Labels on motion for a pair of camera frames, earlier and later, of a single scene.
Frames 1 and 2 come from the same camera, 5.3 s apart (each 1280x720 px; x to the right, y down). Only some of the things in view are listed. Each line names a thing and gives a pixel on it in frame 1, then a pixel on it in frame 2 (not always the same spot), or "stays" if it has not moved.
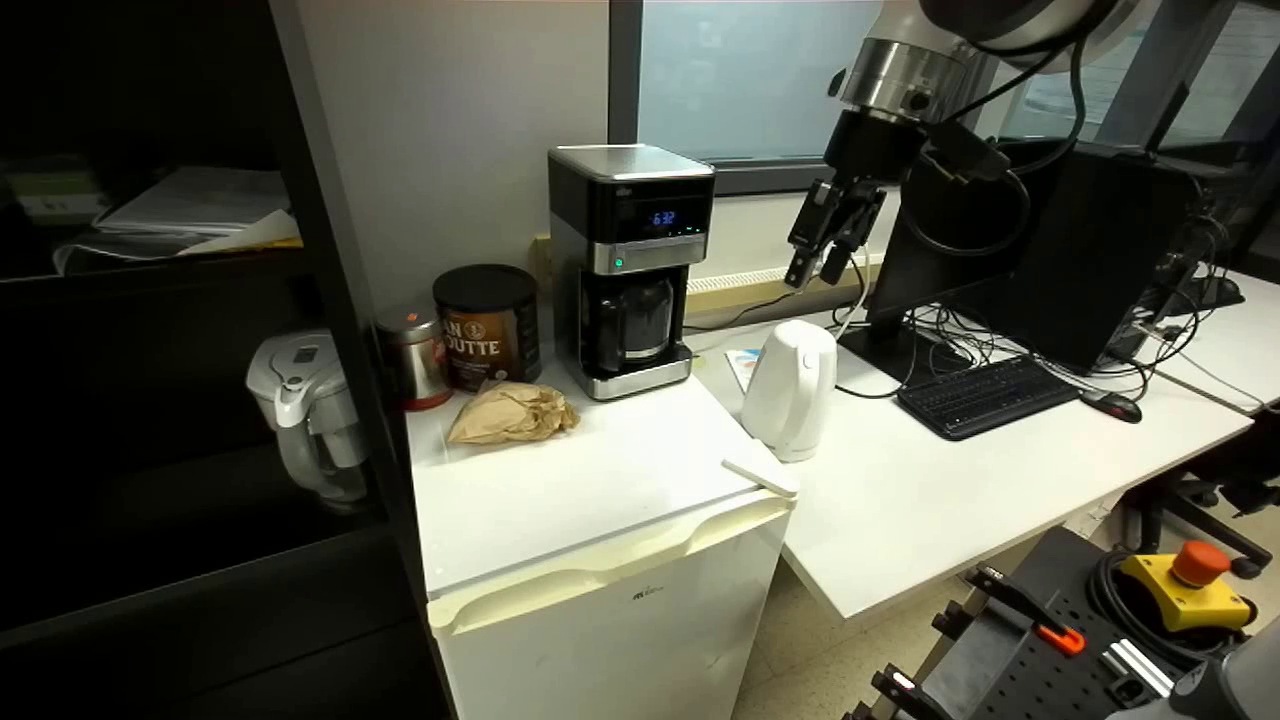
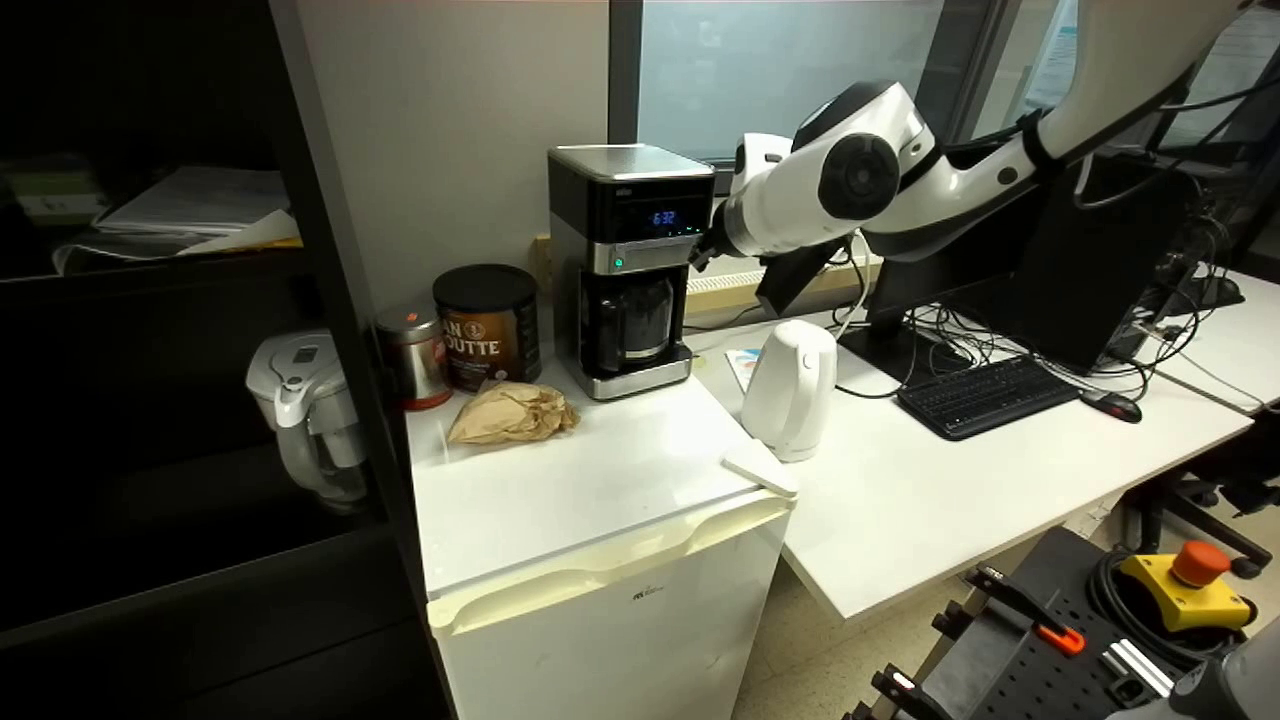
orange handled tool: (1029, 609) stays
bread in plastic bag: (511, 413) stays
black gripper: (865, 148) to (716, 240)
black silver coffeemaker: (625, 231) stays
